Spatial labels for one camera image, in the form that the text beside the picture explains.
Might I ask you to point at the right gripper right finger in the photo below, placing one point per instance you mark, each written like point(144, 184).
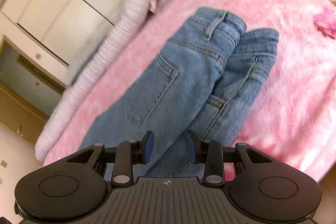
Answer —
point(212, 154)

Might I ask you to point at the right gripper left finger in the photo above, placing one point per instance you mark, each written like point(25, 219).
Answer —
point(125, 156)

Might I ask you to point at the blue denim jeans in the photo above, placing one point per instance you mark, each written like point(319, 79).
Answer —
point(205, 79)

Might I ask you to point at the wooden room door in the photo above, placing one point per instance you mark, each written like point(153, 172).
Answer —
point(20, 116)

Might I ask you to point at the lilac striped rolled quilt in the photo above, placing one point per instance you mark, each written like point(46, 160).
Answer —
point(133, 15)

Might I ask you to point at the white sliding wardrobe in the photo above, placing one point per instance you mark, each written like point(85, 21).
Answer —
point(60, 3)

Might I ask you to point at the pink floral fleece blanket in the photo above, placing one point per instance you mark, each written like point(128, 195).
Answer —
point(293, 116)

